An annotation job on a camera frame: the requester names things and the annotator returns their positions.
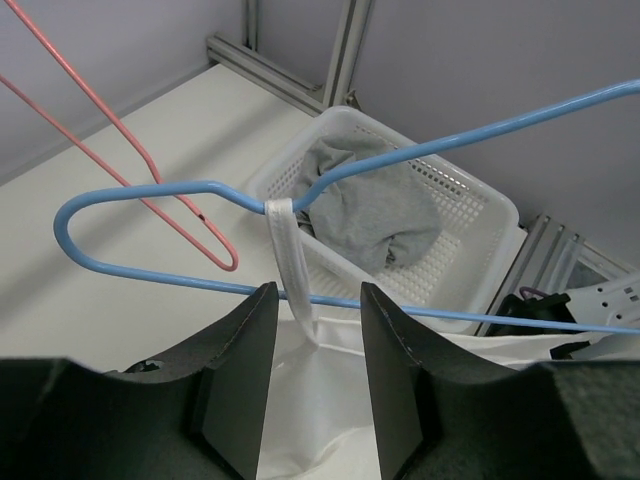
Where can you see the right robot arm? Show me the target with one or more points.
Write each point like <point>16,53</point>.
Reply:
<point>613,303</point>

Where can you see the aluminium frame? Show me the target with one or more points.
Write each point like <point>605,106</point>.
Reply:
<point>410,72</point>

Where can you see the pink hanger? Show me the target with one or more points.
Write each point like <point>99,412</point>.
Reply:
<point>129,52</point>

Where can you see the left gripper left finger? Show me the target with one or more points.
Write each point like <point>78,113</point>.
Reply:
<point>193,411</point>

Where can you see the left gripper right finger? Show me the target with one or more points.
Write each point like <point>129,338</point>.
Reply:
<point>442,412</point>

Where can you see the blue hanger of white top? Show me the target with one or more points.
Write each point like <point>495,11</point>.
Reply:
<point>65,213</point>

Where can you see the grey tank top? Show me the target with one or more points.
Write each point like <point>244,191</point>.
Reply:
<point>385,217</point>

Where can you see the white plastic basket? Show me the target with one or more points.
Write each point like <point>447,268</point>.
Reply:
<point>461,271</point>

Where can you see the white tank top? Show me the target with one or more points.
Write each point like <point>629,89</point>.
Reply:
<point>319,423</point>

